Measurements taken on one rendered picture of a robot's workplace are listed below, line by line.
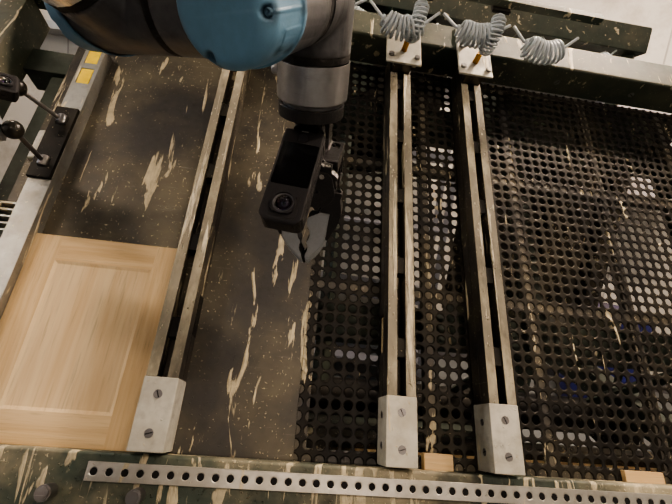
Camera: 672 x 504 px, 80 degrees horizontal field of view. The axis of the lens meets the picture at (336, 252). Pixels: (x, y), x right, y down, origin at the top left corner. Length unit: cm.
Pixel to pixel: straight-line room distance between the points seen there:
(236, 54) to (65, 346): 77
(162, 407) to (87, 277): 34
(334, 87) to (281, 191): 12
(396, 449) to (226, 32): 72
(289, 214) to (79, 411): 65
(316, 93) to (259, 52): 13
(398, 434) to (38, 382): 69
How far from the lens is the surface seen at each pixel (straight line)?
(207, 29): 31
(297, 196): 41
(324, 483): 83
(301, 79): 42
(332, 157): 48
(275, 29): 30
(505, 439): 92
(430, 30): 139
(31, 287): 103
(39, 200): 109
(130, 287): 96
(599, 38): 213
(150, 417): 83
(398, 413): 84
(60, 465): 90
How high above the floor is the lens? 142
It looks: 10 degrees down
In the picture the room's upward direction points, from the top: 8 degrees clockwise
